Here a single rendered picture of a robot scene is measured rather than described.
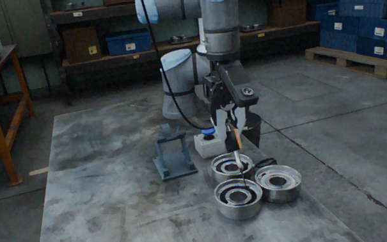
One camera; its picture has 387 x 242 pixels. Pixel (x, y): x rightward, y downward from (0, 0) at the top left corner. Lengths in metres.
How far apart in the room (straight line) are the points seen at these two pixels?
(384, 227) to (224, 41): 1.57
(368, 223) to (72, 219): 1.59
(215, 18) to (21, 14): 3.85
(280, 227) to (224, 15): 0.44
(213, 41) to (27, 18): 3.83
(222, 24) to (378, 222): 1.61
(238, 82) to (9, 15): 3.92
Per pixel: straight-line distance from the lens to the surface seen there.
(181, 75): 1.24
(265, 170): 0.88
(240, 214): 0.76
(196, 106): 1.32
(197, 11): 0.82
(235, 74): 0.73
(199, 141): 1.01
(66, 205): 0.94
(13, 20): 4.48
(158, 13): 0.83
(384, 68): 4.27
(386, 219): 2.15
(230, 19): 0.73
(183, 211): 0.82
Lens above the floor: 1.30
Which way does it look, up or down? 24 degrees down
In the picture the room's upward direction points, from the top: 7 degrees counter-clockwise
